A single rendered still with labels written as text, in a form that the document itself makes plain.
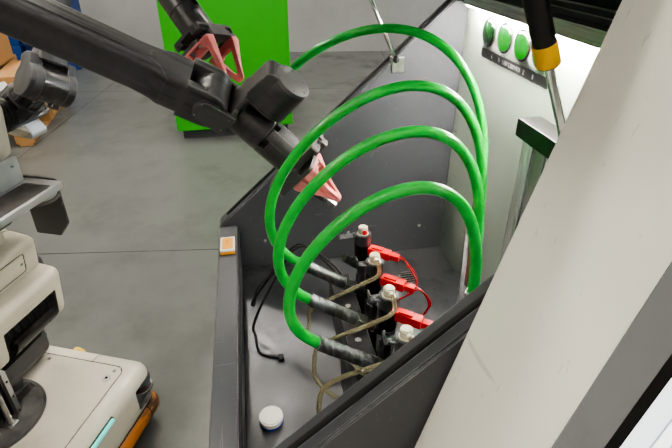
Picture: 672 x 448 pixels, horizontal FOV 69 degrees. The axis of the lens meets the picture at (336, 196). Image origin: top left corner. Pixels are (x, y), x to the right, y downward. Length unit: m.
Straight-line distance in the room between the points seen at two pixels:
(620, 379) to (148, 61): 0.60
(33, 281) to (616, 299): 1.27
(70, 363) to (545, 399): 1.69
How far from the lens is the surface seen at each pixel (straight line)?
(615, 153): 0.37
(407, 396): 0.54
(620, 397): 0.36
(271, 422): 0.88
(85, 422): 1.74
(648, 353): 0.34
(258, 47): 4.05
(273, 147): 0.72
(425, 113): 1.11
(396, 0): 7.29
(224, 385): 0.80
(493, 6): 0.93
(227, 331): 0.88
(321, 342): 0.61
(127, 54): 0.69
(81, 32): 0.70
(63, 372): 1.91
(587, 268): 0.38
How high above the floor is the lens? 1.55
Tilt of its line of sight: 29 degrees down
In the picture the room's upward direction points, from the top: straight up
